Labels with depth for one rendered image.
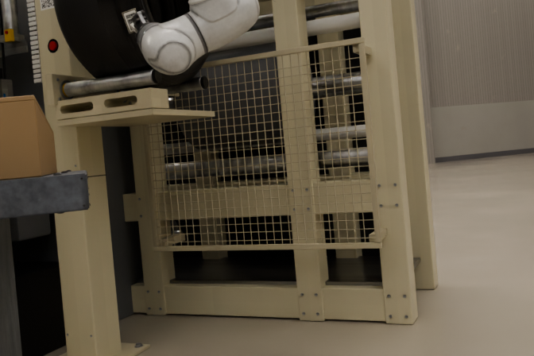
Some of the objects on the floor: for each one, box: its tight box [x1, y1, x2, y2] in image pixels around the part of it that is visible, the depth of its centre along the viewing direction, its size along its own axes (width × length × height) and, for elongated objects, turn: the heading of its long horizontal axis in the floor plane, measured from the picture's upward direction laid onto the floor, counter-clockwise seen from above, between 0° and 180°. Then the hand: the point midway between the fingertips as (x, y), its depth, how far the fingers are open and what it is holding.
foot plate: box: [60, 342, 150, 356], centre depth 207 cm, size 27×27×2 cm
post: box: [31, 0, 122, 356], centre depth 205 cm, size 13×13×250 cm
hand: (137, 26), depth 167 cm, fingers closed
